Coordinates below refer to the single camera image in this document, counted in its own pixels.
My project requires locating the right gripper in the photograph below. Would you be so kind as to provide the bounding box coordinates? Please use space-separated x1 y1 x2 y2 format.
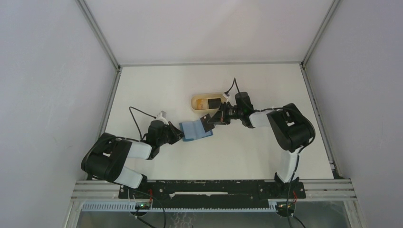
208 101 244 124

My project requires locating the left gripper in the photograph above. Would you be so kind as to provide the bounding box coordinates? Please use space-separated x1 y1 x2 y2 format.
157 121 186 146

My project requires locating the black credit card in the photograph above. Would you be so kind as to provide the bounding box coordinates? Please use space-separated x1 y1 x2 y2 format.
200 114 215 133

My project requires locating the blue leather card holder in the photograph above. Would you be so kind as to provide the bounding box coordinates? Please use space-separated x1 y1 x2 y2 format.
179 120 213 142

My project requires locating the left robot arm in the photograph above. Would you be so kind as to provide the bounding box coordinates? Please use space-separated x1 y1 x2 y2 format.
81 120 184 198

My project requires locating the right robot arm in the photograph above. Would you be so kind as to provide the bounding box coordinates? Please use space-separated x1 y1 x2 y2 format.
207 92 316 198

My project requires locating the black card in tray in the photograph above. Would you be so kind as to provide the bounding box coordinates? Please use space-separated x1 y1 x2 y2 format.
207 98 222 109

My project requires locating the gold card in pocket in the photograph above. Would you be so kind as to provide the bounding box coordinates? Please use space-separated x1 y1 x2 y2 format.
196 98 209 110

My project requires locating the beige oval tray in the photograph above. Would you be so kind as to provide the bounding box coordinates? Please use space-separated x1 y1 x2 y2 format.
191 93 228 114

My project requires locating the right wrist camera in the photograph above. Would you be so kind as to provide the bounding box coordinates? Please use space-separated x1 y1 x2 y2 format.
222 92 230 102

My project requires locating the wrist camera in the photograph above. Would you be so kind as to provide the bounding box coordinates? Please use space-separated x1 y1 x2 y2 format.
222 92 230 102
155 111 169 124

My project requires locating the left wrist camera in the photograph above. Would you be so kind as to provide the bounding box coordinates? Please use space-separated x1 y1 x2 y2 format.
155 111 169 124

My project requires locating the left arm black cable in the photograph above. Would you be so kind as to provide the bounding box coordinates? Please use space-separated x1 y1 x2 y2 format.
128 106 158 142

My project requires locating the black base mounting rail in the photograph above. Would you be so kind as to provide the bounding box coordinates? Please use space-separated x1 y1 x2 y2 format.
118 180 306 208

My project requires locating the white slotted cable duct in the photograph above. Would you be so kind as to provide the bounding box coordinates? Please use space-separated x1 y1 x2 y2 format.
82 201 285 212

